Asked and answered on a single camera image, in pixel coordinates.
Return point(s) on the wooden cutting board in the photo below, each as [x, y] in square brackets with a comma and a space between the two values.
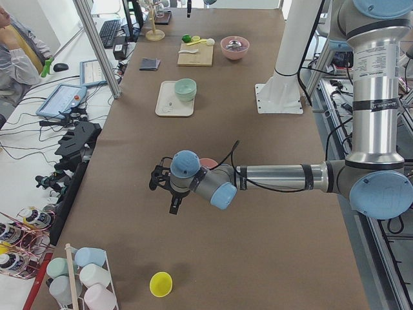
[204, 58]

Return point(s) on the aluminium frame post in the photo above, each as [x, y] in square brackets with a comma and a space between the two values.
[97, 46]

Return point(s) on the white ceramic spoon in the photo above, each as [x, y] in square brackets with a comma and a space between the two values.
[194, 51]

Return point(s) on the dark folded cloth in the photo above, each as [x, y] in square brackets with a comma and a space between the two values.
[148, 64]

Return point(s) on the white garlic toy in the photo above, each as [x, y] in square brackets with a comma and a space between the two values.
[210, 42]

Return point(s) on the grey cup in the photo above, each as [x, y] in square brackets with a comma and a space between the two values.
[60, 290]

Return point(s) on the white wire cup rack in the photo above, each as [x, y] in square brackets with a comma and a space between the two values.
[78, 290]

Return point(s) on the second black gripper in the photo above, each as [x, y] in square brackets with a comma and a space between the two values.
[189, 8]

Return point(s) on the green handled tool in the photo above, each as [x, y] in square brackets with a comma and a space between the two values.
[46, 67]

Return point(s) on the blue framed tablet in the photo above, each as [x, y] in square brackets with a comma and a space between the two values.
[91, 74]

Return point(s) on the green bowl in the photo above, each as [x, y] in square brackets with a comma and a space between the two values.
[185, 89]

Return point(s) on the black tool holder rack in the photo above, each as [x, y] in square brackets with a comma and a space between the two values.
[73, 141]

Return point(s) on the teach pendant tablet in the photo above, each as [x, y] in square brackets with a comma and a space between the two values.
[61, 101]

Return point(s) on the white cup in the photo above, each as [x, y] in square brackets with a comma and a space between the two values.
[93, 274]

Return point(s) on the black power adapter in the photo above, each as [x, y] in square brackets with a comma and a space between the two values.
[120, 47]

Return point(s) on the black computer mouse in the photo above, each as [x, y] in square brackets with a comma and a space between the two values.
[59, 67]

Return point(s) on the dark brown tray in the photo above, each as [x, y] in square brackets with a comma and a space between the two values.
[163, 18]

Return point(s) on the yellow measuring spoon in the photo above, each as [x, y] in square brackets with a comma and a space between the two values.
[196, 40]

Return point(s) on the seated person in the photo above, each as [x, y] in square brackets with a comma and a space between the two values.
[23, 57]

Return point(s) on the green toy vegetable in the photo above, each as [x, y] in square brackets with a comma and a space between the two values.
[186, 38]

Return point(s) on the blue cup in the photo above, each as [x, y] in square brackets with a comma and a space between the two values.
[89, 255]

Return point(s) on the yellow cup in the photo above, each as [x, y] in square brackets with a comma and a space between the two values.
[161, 284]

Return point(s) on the small pink bowl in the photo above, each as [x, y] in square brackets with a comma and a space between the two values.
[208, 163]

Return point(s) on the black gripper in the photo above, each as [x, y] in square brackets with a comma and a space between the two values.
[177, 196]

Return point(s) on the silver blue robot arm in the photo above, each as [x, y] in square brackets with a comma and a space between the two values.
[371, 176]

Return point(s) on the large pink bowl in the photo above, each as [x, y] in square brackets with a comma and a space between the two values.
[234, 47]

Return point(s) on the pink cup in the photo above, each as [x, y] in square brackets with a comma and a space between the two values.
[99, 297]

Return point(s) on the black keyboard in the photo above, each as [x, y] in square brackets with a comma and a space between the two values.
[108, 32]

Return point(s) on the cream plastic tray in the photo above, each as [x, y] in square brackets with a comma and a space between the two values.
[168, 105]

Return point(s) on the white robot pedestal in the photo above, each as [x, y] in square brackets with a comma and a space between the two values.
[281, 93]

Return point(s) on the wooden mug tree stand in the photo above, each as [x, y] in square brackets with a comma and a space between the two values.
[153, 34]

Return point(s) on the green cup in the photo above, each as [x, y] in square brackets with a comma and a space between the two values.
[57, 267]

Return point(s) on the copper wire bottle rack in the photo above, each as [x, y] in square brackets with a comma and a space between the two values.
[25, 240]

